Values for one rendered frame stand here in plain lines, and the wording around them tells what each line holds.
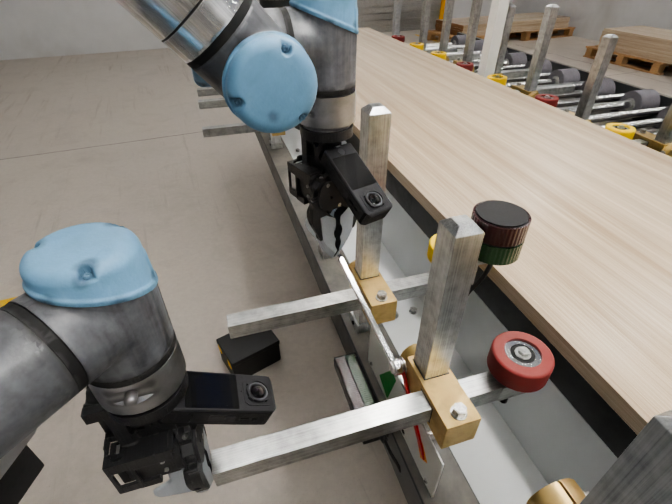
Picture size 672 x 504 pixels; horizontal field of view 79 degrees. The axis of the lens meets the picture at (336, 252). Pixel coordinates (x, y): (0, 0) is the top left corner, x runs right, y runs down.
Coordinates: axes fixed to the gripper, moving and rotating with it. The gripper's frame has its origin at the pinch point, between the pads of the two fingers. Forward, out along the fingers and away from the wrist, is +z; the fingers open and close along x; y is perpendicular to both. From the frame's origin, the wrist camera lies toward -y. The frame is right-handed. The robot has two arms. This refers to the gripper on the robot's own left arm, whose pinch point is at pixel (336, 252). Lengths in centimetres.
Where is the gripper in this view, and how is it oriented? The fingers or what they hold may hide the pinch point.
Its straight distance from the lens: 64.5
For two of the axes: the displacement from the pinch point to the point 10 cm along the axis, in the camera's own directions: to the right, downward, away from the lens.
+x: -8.0, 3.6, -4.8
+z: 0.0, 8.0, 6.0
